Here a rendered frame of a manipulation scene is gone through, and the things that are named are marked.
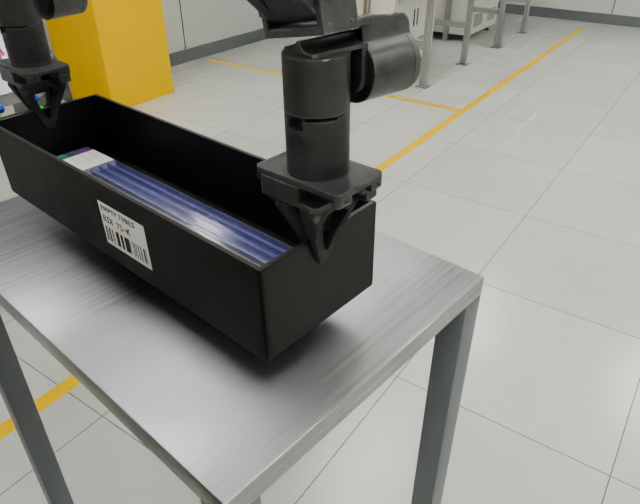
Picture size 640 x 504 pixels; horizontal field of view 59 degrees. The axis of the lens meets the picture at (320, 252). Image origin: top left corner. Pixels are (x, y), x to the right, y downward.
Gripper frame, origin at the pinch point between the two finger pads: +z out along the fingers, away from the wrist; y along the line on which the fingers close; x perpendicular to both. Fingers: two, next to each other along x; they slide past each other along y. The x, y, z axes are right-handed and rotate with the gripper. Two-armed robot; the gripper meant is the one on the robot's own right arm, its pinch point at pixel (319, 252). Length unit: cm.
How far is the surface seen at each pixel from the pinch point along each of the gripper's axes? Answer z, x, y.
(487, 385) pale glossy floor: 94, -85, 12
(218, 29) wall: 74, -291, 378
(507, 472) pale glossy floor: 94, -62, -6
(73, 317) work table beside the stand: 12.6, 15.7, 26.3
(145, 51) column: 60, -175, 310
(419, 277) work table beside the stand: 13.4, -19.2, -0.4
